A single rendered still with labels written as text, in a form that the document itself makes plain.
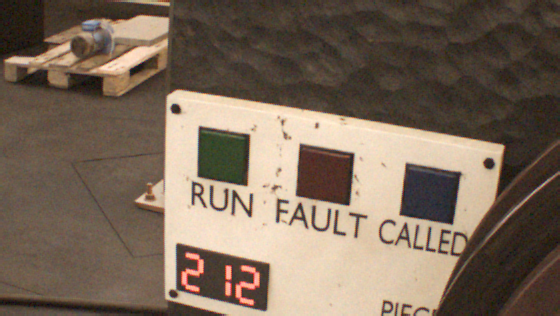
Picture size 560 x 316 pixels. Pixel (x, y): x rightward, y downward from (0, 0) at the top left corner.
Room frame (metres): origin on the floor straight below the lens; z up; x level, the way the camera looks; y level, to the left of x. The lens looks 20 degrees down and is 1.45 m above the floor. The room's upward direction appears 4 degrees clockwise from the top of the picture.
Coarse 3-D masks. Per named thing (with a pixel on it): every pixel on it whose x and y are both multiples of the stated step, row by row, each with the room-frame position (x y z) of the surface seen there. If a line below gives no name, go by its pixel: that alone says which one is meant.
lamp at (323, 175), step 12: (312, 156) 0.63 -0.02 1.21; (324, 156) 0.63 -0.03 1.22; (336, 156) 0.62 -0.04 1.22; (348, 156) 0.62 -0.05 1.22; (312, 168) 0.63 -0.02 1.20; (324, 168) 0.63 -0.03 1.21; (336, 168) 0.62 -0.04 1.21; (348, 168) 0.62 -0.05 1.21; (300, 180) 0.63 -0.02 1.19; (312, 180) 0.63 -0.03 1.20; (324, 180) 0.63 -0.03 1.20; (336, 180) 0.62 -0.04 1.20; (300, 192) 0.63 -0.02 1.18; (312, 192) 0.63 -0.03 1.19; (324, 192) 0.63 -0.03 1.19; (336, 192) 0.62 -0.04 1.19
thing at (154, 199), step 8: (168, 32) 3.32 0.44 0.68; (168, 40) 3.32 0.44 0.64; (168, 48) 3.32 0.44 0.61; (168, 56) 3.32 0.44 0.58; (168, 64) 3.32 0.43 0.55; (168, 72) 3.32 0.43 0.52; (168, 80) 3.32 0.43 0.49; (168, 88) 3.32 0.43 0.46; (160, 184) 3.41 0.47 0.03; (152, 192) 3.25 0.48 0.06; (160, 192) 3.32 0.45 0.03; (136, 200) 3.23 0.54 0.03; (144, 200) 3.23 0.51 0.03; (152, 200) 3.23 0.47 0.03; (160, 200) 3.25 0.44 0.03; (144, 208) 3.21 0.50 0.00; (152, 208) 3.19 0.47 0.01; (160, 208) 3.18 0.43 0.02
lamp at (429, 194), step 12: (408, 168) 0.61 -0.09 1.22; (408, 180) 0.61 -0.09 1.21; (420, 180) 0.60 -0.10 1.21; (432, 180) 0.60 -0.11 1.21; (444, 180) 0.60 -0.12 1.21; (408, 192) 0.61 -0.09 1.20; (420, 192) 0.60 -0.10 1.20; (432, 192) 0.60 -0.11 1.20; (444, 192) 0.60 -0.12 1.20; (408, 204) 0.61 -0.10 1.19; (420, 204) 0.60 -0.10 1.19; (432, 204) 0.60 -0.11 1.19; (444, 204) 0.60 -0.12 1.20; (420, 216) 0.60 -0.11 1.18; (432, 216) 0.60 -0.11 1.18; (444, 216) 0.60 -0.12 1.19
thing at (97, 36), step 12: (84, 24) 4.91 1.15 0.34; (96, 24) 4.92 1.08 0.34; (108, 24) 5.08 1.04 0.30; (84, 36) 4.82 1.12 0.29; (96, 36) 4.89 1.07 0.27; (108, 36) 5.00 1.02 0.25; (72, 48) 4.83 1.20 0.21; (84, 48) 4.80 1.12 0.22; (96, 48) 4.89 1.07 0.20; (108, 48) 5.02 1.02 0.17
